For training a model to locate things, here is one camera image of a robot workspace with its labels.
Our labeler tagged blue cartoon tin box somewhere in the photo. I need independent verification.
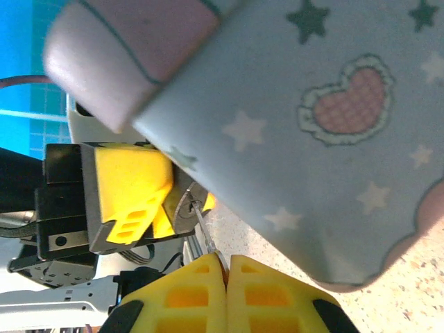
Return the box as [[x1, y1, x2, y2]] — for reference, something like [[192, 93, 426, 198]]
[[44, 0, 444, 293]]

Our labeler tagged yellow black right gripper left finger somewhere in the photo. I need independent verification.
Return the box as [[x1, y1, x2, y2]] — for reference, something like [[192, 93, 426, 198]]
[[99, 252, 228, 333]]

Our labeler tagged small silver padlock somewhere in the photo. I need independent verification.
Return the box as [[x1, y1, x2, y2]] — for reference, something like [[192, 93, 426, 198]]
[[172, 182, 209, 240]]

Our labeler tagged small silver key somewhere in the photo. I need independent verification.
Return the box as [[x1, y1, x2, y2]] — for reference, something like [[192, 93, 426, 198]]
[[189, 199, 232, 271]]

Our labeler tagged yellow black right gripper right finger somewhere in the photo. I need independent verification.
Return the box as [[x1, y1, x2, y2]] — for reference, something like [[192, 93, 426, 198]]
[[227, 255, 361, 333]]

